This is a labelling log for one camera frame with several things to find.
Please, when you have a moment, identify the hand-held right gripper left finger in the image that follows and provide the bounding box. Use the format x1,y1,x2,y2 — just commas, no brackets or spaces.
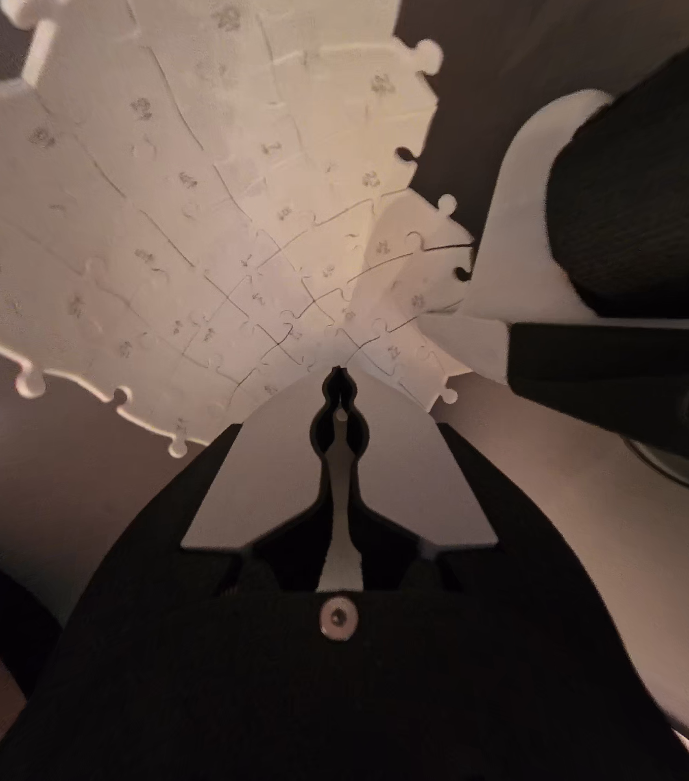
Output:
181,369,337,558

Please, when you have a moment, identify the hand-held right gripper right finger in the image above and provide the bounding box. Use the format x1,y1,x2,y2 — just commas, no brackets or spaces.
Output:
345,367,500,558

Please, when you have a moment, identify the assembled white puzzle section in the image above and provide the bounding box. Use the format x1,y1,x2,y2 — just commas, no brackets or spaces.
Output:
0,0,477,461

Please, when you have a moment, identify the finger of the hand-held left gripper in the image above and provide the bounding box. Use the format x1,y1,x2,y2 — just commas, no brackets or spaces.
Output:
422,312,514,382

